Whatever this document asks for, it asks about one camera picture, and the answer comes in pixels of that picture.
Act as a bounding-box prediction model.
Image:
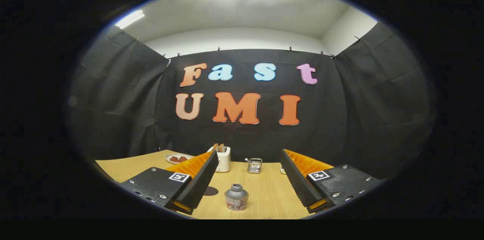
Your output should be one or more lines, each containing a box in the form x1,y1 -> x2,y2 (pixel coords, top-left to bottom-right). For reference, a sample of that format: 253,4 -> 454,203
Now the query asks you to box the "long ceiling light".
115,9 -> 145,29

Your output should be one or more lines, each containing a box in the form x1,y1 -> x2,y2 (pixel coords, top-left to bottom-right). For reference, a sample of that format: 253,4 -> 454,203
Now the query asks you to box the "silver juice bottle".
224,183 -> 249,211

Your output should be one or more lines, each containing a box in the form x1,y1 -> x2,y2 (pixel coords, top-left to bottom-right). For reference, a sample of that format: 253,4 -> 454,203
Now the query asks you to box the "metal wire rack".
245,158 -> 263,174

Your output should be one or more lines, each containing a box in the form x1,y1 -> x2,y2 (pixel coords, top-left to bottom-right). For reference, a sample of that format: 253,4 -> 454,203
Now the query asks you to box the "black backdrop cloth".
68,23 -> 435,180

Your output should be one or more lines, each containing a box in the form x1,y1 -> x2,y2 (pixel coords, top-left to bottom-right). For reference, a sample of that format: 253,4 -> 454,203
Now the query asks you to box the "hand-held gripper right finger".
279,149 -> 387,215

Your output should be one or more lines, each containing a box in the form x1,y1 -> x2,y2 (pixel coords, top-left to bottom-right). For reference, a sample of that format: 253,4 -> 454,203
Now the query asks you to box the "white toaster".
207,146 -> 231,173

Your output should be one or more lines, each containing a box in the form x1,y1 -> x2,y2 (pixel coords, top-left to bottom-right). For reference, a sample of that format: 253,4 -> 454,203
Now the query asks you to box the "small white plate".
165,153 -> 194,165

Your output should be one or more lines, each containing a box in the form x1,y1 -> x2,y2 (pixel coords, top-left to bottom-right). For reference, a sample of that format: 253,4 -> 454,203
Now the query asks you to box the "wooden table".
95,150 -> 335,220

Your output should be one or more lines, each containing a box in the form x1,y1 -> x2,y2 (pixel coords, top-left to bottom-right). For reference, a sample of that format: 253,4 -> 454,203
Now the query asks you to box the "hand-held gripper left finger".
120,150 -> 220,216

